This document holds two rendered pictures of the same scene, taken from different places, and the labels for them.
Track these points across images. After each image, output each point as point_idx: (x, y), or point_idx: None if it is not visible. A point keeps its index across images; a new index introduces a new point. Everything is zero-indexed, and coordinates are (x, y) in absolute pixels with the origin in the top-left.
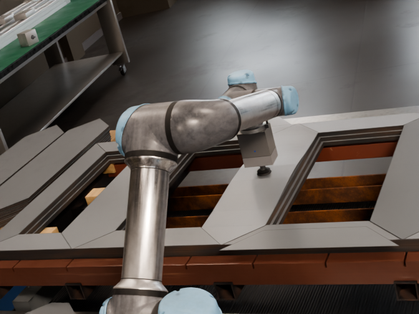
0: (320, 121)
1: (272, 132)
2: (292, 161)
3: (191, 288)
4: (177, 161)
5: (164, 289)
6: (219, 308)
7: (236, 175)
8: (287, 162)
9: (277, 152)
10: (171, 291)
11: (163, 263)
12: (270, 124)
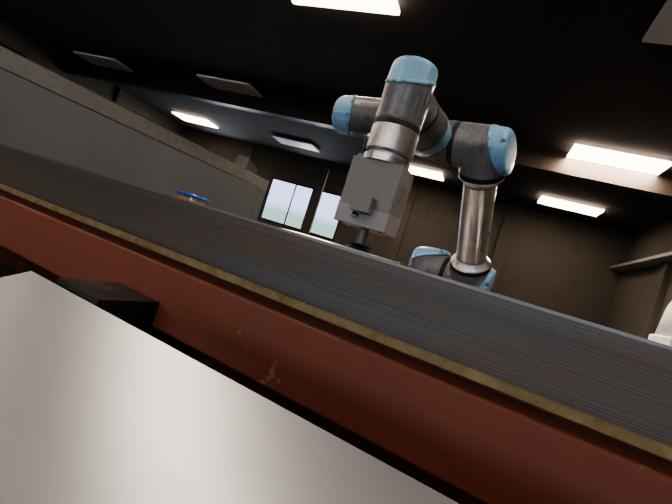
0: (112, 177)
1: (348, 173)
2: (301, 233)
3: (432, 247)
4: (458, 173)
5: (452, 256)
6: (412, 256)
7: (408, 266)
8: (311, 236)
9: (335, 213)
10: (444, 250)
11: (457, 245)
12: (353, 158)
